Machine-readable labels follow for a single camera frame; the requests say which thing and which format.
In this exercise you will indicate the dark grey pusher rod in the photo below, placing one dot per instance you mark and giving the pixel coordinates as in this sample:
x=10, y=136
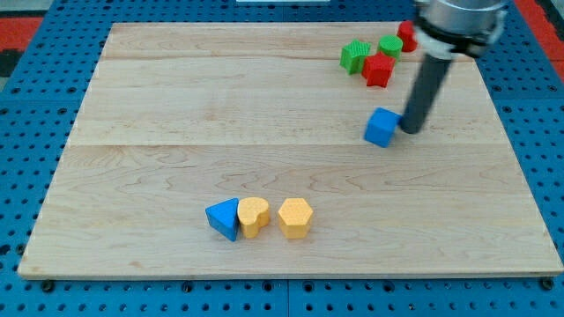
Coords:
x=427, y=84

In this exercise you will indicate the blue cube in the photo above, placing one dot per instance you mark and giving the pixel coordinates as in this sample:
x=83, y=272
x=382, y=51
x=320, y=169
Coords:
x=381, y=127

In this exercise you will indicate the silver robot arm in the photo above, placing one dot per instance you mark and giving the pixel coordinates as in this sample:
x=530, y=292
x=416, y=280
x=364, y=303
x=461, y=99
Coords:
x=446, y=29

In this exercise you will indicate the yellow heart block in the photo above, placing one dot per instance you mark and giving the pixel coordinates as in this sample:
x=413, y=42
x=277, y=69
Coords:
x=253, y=214

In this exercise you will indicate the green cylinder block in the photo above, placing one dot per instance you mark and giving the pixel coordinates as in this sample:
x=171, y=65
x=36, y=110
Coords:
x=390, y=45

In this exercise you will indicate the red star block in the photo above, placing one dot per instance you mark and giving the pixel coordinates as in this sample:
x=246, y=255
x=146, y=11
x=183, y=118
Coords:
x=377, y=69

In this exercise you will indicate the green star block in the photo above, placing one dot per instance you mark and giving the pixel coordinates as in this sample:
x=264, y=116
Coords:
x=353, y=55

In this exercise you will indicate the yellow hexagon block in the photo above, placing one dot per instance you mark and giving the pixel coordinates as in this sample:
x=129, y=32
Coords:
x=294, y=218

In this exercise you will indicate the wooden board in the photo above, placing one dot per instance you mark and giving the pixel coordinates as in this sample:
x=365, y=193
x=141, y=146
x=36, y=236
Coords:
x=181, y=116

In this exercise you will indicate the blue triangle block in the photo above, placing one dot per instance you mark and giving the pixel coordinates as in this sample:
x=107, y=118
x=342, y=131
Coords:
x=223, y=218

